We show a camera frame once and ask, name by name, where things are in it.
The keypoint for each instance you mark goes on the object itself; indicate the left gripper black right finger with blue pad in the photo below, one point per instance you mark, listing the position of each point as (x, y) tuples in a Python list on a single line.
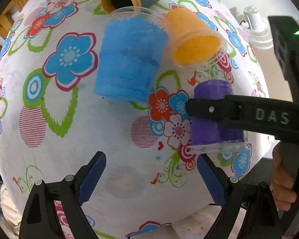
[(261, 219)]

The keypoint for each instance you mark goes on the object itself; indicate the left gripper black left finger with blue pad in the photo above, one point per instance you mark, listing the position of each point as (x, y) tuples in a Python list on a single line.
[(40, 218)]

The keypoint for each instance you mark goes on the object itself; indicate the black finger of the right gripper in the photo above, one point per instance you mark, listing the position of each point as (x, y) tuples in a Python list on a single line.
[(261, 115)]

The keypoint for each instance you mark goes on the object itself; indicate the purple plastic cup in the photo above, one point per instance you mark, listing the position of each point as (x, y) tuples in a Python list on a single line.
[(208, 134)]

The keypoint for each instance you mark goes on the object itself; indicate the orange plastic cup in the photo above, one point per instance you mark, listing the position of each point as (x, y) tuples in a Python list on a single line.
[(193, 41)]

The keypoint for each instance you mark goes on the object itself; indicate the blue plastic cup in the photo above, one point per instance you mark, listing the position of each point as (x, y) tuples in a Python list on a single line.
[(134, 42)]

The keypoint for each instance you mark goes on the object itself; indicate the person's hand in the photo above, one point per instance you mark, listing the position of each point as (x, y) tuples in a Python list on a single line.
[(282, 184)]

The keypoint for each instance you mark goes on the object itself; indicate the white floor fan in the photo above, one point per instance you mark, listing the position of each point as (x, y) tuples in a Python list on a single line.
[(258, 32)]

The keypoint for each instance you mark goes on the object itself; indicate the floral tablecloth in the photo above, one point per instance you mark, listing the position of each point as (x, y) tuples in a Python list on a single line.
[(52, 122)]

